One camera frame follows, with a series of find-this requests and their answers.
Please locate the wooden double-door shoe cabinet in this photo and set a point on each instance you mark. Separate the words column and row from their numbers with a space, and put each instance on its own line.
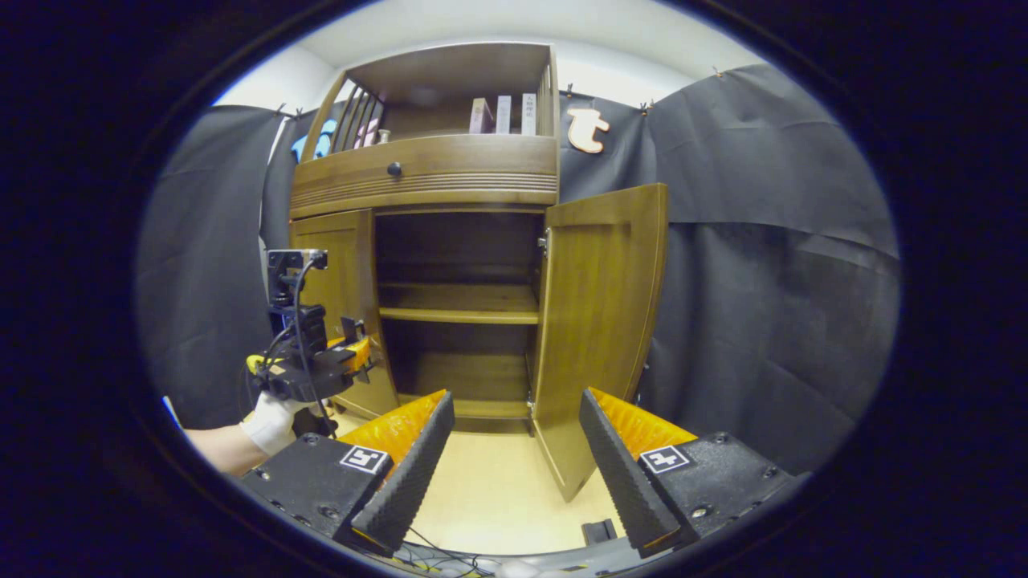
column 450, row 68

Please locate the black backdrop cloth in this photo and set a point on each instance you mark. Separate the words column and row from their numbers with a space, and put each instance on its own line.
column 763, row 281

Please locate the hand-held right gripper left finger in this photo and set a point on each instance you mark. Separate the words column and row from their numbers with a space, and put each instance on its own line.
column 409, row 482

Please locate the pale lilac upright book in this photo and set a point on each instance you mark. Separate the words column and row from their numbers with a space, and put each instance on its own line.
column 503, row 115

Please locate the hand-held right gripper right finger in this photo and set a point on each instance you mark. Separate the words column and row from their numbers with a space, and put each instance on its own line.
column 622, row 482

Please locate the wooden cabinet inner shelf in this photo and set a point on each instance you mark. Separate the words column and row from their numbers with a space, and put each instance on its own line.
column 458, row 303

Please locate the ribbed wooden cabinet drawer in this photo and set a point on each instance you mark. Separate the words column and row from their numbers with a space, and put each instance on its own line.
column 466, row 168

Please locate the pale pink upright book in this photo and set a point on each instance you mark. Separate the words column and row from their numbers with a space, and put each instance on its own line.
column 480, row 116

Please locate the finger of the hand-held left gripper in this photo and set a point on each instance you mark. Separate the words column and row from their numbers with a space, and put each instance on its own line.
column 361, row 353

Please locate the wooden shoe cabinet door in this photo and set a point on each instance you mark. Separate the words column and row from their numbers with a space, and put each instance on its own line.
column 345, row 237
column 598, row 321

